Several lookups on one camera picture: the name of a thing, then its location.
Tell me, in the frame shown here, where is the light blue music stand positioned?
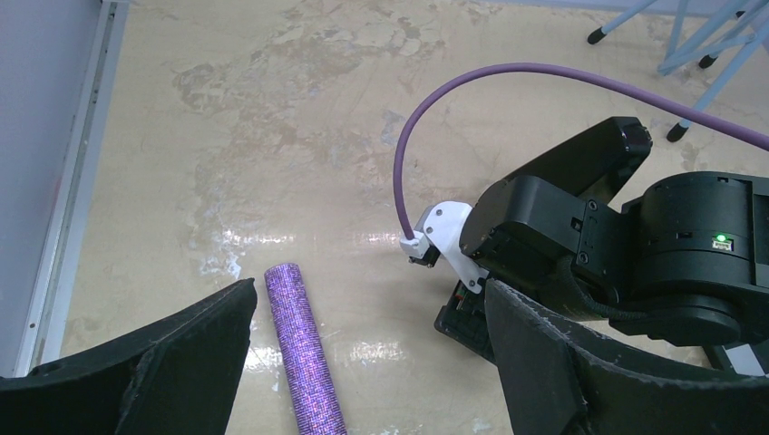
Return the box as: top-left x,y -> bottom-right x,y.
587,0 -> 769,143

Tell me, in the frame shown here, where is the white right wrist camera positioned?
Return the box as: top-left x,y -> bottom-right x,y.
400,201 -> 489,295

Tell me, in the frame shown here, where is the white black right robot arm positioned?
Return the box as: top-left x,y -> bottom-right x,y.
434,117 -> 768,377

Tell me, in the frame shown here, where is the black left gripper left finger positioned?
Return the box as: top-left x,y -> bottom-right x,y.
1,278 -> 258,434

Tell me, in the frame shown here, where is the purple glitter microphone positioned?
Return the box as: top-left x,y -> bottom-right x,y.
264,263 -> 347,434

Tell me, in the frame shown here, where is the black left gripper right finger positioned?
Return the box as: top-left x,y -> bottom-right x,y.
485,280 -> 768,434

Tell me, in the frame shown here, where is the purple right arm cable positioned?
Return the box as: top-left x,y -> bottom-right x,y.
393,63 -> 769,243

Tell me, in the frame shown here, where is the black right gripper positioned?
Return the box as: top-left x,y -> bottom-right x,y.
433,117 -> 653,363

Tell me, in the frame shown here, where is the aluminium frame rail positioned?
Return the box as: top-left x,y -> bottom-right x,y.
1,1 -> 131,378

